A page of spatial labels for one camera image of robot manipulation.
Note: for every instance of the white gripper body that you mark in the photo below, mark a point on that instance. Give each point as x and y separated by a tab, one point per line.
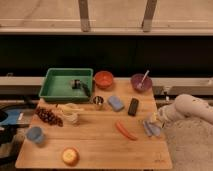
163	114

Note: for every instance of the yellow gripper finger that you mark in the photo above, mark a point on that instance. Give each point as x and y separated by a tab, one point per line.
153	118

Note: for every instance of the light blue towel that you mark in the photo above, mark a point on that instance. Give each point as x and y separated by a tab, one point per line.
152	129

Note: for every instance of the black rectangular block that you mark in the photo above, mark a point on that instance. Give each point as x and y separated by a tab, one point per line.
133	107

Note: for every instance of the purple bowl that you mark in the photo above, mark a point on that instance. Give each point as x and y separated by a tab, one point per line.
136	79

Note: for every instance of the white spoon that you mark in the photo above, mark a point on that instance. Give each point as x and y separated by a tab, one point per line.
140	85

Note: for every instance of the orange carrot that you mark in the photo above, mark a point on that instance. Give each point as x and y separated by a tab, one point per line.
124	131

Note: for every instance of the blue sponge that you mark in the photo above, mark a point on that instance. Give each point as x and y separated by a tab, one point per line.
115	103

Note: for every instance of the small metal cup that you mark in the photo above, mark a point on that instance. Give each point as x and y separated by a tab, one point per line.
98	102

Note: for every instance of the orange bowl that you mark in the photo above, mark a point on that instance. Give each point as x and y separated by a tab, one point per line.
103	79

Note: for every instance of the black object in tray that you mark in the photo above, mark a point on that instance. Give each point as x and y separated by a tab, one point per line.
78	84

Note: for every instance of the yellow banana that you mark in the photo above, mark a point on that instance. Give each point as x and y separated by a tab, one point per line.
69	108

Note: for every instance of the orange yellow apple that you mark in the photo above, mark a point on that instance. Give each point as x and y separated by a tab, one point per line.
70	156

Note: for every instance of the green plastic tray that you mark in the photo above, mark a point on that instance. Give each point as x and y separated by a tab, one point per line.
56	86

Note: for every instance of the red grape bunch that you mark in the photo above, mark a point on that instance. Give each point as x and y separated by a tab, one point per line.
48	116

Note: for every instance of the blue plastic cup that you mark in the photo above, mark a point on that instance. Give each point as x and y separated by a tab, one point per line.
35	134

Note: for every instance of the blue black machine at left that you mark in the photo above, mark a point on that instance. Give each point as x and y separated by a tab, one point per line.
10	120

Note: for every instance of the right metal post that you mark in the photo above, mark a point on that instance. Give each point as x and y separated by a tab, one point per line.
148	15

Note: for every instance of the metal post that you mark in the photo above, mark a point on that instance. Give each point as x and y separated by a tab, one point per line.
84	15
148	15

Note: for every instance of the left metal post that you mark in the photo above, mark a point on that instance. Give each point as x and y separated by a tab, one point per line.
84	15

